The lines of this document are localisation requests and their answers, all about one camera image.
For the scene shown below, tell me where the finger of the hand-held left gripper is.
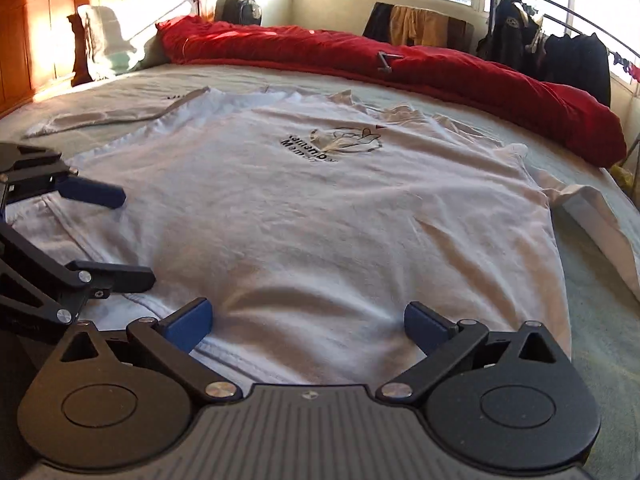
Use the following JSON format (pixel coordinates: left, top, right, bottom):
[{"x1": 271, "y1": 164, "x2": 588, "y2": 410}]
[
  {"x1": 0, "y1": 142, "x2": 127, "y2": 210},
  {"x1": 0, "y1": 220, "x2": 157, "y2": 346}
]

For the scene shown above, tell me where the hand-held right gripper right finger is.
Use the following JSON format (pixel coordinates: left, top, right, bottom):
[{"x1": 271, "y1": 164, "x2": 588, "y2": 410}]
[{"x1": 375, "y1": 301, "x2": 558, "y2": 403}]

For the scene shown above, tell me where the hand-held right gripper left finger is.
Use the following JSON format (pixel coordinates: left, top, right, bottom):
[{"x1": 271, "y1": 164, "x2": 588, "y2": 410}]
[{"x1": 60, "y1": 297, "x2": 244, "y2": 403}]

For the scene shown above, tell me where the white printed t-shirt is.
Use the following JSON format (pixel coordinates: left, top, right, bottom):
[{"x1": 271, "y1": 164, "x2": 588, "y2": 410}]
[{"x1": 22, "y1": 87, "x2": 640, "y2": 391}]

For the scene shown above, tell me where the metal clothes rack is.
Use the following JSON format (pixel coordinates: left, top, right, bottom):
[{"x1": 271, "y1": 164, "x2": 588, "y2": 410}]
[{"x1": 485, "y1": 0, "x2": 640, "y2": 166}]

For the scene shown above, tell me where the green and white pillow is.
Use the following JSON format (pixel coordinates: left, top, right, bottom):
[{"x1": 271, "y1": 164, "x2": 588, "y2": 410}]
[{"x1": 67, "y1": 0, "x2": 201, "y2": 81}]

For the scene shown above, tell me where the wooden headboard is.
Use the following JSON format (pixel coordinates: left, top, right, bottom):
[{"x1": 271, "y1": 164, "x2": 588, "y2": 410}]
[{"x1": 0, "y1": 0, "x2": 216, "y2": 116}]

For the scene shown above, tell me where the grey backpack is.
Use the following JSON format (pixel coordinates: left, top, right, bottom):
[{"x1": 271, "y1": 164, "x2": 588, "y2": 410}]
[{"x1": 215, "y1": 0, "x2": 263, "y2": 27}]

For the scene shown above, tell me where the red duvet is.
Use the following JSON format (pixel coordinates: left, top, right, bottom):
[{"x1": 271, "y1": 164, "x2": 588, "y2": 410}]
[{"x1": 156, "y1": 14, "x2": 628, "y2": 168}]

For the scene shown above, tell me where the yellow plastic bag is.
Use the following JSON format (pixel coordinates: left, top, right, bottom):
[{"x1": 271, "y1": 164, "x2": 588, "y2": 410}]
[{"x1": 609, "y1": 162, "x2": 637, "y2": 190}]

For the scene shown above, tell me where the brown chair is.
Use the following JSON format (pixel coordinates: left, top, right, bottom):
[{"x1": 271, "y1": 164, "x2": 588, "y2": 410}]
[{"x1": 445, "y1": 15, "x2": 476, "y2": 53}]

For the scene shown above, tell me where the orange draped cloth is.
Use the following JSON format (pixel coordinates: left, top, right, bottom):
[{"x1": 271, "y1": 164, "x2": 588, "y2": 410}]
[{"x1": 390, "y1": 5, "x2": 451, "y2": 48}]

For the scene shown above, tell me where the black hanging garment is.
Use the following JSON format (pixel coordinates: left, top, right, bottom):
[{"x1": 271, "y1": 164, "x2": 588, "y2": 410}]
[{"x1": 542, "y1": 32, "x2": 612, "y2": 108}]

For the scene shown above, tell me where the black jacket with round patch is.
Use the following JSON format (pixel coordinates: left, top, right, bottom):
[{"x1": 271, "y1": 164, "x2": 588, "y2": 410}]
[{"x1": 475, "y1": 0, "x2": 543, "y2": 73}]

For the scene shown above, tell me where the black draped cloth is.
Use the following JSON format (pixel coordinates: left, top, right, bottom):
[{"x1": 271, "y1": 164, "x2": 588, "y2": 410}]
[{"x1": 362, "y1": 2, "x2": 396, "y2": 43}]

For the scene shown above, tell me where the beige hanging garment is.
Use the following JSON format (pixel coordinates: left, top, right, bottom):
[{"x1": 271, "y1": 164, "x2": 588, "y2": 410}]
[{"x1": 525, "y1": 15, "x2": 548, "y2": 56}]

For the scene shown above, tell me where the row of small hanging socks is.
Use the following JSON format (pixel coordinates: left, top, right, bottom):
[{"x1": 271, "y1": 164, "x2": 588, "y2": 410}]
[{"x1": 612, "y1": 52, "x2": 640, "y2": 83}]

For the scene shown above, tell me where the grey metal crank handle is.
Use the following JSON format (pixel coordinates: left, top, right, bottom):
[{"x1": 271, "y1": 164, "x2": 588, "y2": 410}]
[{"x1": 376, "y1": 51, "x2": 405, "y2": 73}]

